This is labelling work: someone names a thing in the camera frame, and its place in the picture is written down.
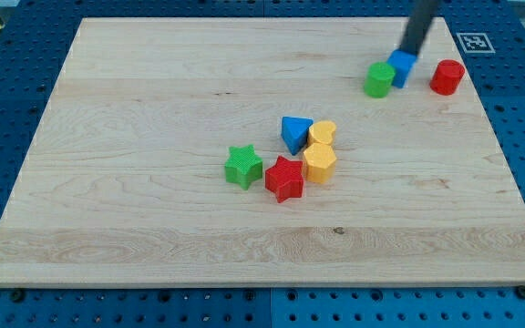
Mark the red cylinder block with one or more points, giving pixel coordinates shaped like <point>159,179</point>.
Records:
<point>447,77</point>

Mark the white fiducial marker tag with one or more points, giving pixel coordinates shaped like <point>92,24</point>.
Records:
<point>475,43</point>

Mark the yellow hexagon block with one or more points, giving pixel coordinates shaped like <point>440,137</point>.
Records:
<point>319,163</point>

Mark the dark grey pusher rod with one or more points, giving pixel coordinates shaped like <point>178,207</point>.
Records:
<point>418,25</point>

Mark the yellow heart block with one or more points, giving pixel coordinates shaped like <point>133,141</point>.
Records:
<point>322,132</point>

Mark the blue cube block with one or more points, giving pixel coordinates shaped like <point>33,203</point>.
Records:
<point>402,62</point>

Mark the blue triangle block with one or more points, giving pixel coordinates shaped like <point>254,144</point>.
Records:
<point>294,133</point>

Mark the green cylinder block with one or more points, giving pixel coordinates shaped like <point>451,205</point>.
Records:
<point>378,81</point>

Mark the green star block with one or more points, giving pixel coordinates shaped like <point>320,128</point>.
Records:
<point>243,166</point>

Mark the light wooden board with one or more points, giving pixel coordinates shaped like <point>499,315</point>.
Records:
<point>123,185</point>

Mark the red star block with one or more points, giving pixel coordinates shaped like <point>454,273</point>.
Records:
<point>285,179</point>

